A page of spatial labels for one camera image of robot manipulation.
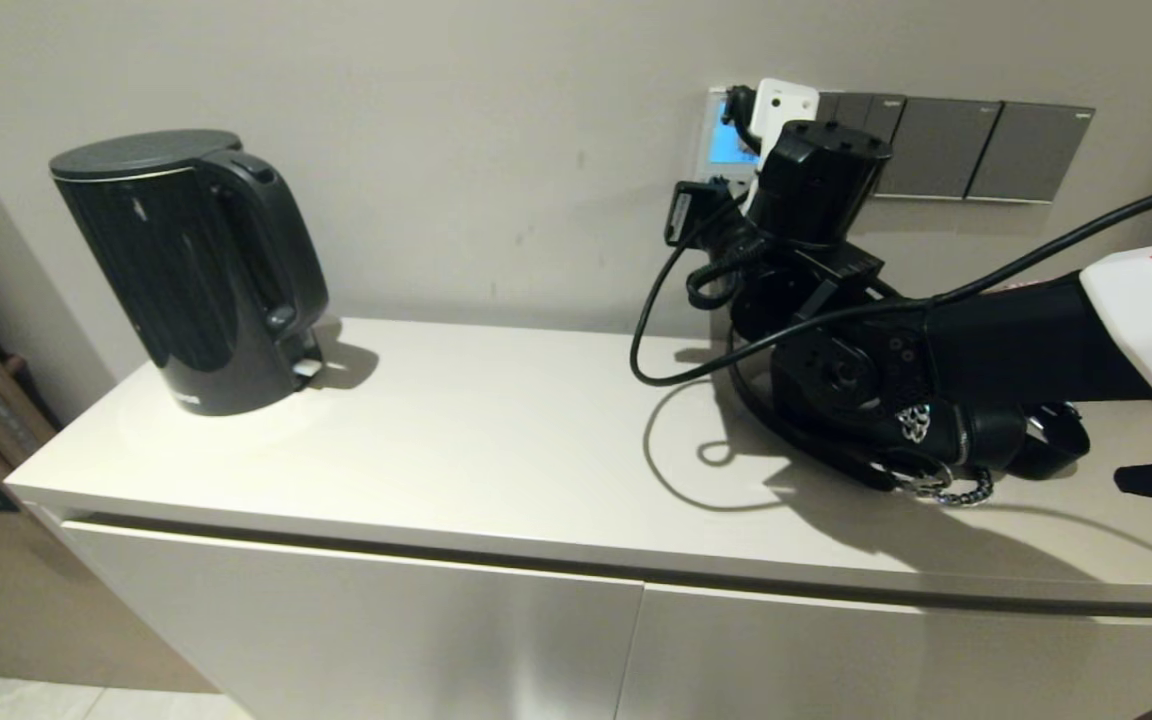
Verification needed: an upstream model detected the white wall thermostat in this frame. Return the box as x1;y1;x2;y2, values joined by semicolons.
701;88;772;191

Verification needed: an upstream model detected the black labelled connector box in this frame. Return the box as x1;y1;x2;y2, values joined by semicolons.
664;182;727;248

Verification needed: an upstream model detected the white sideboard cabinet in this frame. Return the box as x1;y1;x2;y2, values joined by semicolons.
4;318;1152;720

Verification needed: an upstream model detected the white cabinet door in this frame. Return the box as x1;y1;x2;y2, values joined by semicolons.
616;582;1152;720
64;520;644;720

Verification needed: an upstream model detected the black electric kettle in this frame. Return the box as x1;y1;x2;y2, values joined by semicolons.
48;129;330;417

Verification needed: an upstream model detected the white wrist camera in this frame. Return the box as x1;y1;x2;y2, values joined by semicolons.
744;78;821;216

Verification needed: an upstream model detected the grey triple wall switch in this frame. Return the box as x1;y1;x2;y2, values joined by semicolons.
816;92;907;196

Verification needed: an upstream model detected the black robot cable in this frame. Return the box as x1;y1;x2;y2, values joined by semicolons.
630;85;1152;388

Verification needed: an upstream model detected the black leather handbag with chain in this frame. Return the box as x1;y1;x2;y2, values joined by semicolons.
726;330;1092;506

